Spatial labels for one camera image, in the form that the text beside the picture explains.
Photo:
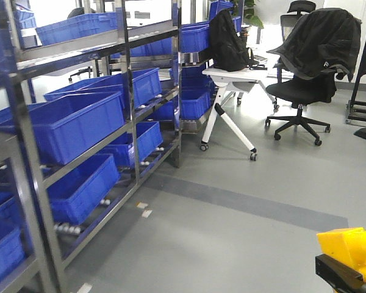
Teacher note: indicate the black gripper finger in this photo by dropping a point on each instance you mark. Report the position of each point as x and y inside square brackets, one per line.
[339, 276]

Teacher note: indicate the yellow toy building block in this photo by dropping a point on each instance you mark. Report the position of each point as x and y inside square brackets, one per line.
[347, 245]

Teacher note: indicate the blue bin lower shelf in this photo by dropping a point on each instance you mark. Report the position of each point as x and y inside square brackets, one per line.
[75, 196]

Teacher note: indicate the blue bin shelf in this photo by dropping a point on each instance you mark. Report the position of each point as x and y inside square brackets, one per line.
[75, 196]
[68, 126]

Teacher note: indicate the blue bin middle shelf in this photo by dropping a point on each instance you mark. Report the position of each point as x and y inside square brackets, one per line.
[68, 126]

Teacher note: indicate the black office chair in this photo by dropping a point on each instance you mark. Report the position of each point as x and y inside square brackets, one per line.
[301, 93]

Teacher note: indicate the white folding table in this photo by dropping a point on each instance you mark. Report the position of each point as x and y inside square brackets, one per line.
[241, 81]

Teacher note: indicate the black backpack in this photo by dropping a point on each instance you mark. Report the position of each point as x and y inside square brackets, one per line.
[228, 51]

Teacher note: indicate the metal shelving rack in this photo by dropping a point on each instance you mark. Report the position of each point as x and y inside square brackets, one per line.
[95, 52]

